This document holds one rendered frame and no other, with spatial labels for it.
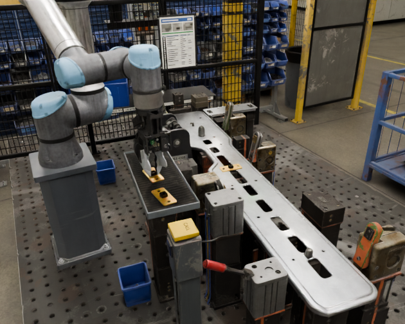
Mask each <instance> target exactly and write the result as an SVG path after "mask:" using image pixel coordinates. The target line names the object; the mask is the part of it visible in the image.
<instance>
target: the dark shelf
mask: <svg viewBox="0 0 405 324"><path fill-rule="evenodd" d="M162 92H164V95H163V101H164V105H165V107H167V106H172V105H174V103H173V96H172V93H177V92H182V93H183V95H184V104H190V103H191V94H196V93H204V94H206V95H207V96H208V101H210V100H216V95H215V94H214V93H212V92H211V91H210V90H209V89H207V88H206V87H204V86H203V85H198V86H193V87H183V88H177V89H167V90H166V91H164V90H162ZM129 102H130V104H129V106H126V107H113V111H112V114H116V113H126V112H131V111H135V110H136V108H135V106H134V100H133V94H130V95H129Z"/></svg>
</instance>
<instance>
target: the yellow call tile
mask: <svg viewBox="0 0 405 324"><path fill-rule="evenodd" d="M168 228H169V230H170V232H171V234H172V237H173V239H174V241H175V242H176V241H179V240H184V239H189V238H192V237H197V236H199V231H198V229H197V227H196V226H195V224H194V222H193V220H192V218H189V219H185V220H179V221H176V222H171V223H168Z"/></svg>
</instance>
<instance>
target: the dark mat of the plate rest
mask: <svg viewBox="0 0 405 324"><path fill-rule="evenodd" d="M126 157H127V160H128V162H129V165H130V168H131V170H132V173H133V175H134V178H135V180H136V182H137V185H138V188H139V190H140V193H141V196H142V198H143V200H144V203H145V206H146V207H147V211H148V212H154V211H158V210H164V209H167V208H173V207H176V206H181V205H185V204H190V203H196V200H195V198H194V196H193V195H192V193H191V191H190V190H189V188H188V187H187V185H186V183H185V182H184V181H183V178H182V177H181V175H180V174H179V172H178V171H177V169H176V167H175V166H174V164H173V162H172V161H171V159H170V158H169V156H168V154H167V153H166V152H164V158H165V159H166V162H167V167H163V166H162V168H161V171H160V174H161V175H162V176H163V177H164V180H162V181H159V182H156V183H152V182H151V181H150V180H149V179H148V177H147V176H146V175H145V174H144V173H143V171H142V170H143V167H142V166H141V164H140V162H139V160H138V159H137V157H136V155H135V153H130V154H126ZM154 158H155V155H154V153H150V156H149V158H148V160H149V163H150V165H151V168H152V167H155V161H154ZM158 188H164V189H165V190H166V191H167V192H168V193H169V194H170V195H171V196H172V197H173V198H174V199H176V201H177V202H176V203H174V204H171V205H168V206H163V205H162V204H161V203H160V202H159V201H158V200H157V198H156V197H155V196H154V195H153V194H152V192H151V191H153V190H156V189H158Z"/></svg>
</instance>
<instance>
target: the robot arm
mask: <svg viewBox="0 0 405 324"><path fill-rule="evenodd" d="M18 1H19V2H20V3H21V4H22V5H24V6H26V7H27V9H28V11H29V12H30V14H31V16H32V17H33V20H34V21H35V23H36V25H37V26H38V28H39V30H40V32H41V33H42V35H43V37H44V38H45V40H46V42H47V43H48V45H49V47H50V48H51V50H52V52H53V54H54V56H55V57H56V61H55V63H54V70H55V75H56V77H57V80H58V83H59V84H60V86H61V87H63V88H64V89H70V91H71V94H66V93H65V92H63V91H55V92H50V93H45V94H42V95H40V96H38V97H36V98H35V99H34V100H33V102H32V103H31V110H32V116H33V119H34V122H35V126H36V129H37V134H38V137H39V153H38V160H39V164H40V166H42V167H44V168H52V169H55V168H65V167H69V166H71V165H74V164H76V163H78V162H79V161H80V160H81V159H82V158H83V156H84V155H83V151H82V148H81V146H80V145H79V143H78V141H77V139H76V138H75V135H74V132H73V129H74V128H77V127H81V126H84V125H89V124H91V123H96V122H101V121H102V120H106V119H108V118H110V116H111V114H112V113H113V97H112V96H111V92H110V90H109V89H108V88H107V87H105V86H104V83H103V82H108V81H112V80H118V79H122V78H127V79H129V80H131V81H132V93H133V100H134V106H135V108H136V114H138V115H137V116H135V117H134V118H133V119H132V123H133V126H134V127H137V131H136V132H135V134H136V138H134V153H135V155H136V157H137V159H138V160H139V162H140V164H141V166H142V167H143V169H144V171H145V172H146V173H147V174H148V175H149V176H150V177H151V176H152V174H151V165H150V163H149V156H150V153H154V155H155V158H154V161H155V167H154V168H155V171H156V174H157V175H158V174H159V173H160V171H161V168H162V167H167V161H166V159H165V158H164V152H166V151H168V148H169V149H170V150H172V140H171V132H170V131H169V130H167V129H166V128H165V127H164V126H162V120H161V118H163V95H164V92H162V83H161V67H160V65H161V60H160V58H159V50H158V47H157V46H155V45H152V44H138V45H134V46H131V47H130V48H126V47H123V46H120V47H119V46H117V47H113V48H111V49H110V50H109V51H104V52H99V53H95V48H94V43H93V35H92V31H91V22H90V18H89V10H88V6H89V4H90V2H91V1H92V0H18ZM168 137H170V144H169V143H168Z"/></svg>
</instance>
